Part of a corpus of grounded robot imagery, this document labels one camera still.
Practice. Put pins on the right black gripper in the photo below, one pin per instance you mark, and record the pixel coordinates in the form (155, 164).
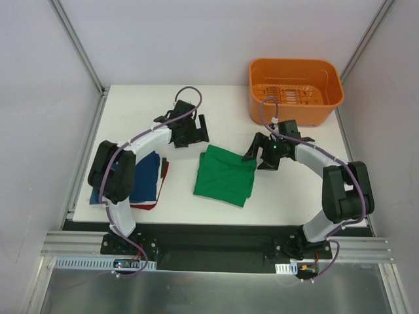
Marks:
(264, 152)

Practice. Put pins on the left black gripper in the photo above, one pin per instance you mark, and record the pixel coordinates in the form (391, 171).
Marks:
(192, 133)

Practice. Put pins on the bright green t-shirt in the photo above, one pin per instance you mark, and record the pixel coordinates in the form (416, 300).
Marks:
(223, 176)

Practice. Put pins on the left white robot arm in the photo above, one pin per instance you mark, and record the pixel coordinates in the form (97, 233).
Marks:
(112, 173)

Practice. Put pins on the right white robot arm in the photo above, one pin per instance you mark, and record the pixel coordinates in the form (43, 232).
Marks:
(346, 193)

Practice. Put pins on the folded dark green t-shirt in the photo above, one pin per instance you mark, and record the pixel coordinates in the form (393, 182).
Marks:
(163, 167)

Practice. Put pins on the folded blue t-shirt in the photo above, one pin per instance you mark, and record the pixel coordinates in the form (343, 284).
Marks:
(144, 180)

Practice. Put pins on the orange plastic basket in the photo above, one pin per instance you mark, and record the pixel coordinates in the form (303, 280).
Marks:
(304, 90)

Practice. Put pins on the folded red t-shirt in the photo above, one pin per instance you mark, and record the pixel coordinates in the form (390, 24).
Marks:
(147, 191)

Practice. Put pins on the left green circuit board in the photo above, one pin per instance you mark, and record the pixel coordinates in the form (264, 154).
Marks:
(122, 264)

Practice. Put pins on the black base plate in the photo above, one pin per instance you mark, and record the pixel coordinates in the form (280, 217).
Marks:
(212, 248)

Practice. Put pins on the right white cable duct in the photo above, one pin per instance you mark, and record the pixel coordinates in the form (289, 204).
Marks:
(287, 269)

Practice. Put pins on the white cable duct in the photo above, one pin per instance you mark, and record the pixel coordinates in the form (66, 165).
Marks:
(287, 269)
(87, 263)

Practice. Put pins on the left white cable duct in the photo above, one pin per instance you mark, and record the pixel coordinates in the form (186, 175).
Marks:
(87, 263)

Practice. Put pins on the left aluminium frame post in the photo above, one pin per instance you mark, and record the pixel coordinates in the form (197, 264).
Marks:
(77, 45)

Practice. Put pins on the aluminium frame post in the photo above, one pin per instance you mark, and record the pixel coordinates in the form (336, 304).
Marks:
(77, 45)
(370, 31)

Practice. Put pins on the front aluminium rail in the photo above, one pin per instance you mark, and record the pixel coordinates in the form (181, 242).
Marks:
(352, 249)

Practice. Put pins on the right aluminium frame post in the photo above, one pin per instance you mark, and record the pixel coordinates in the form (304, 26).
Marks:
(370, 31)

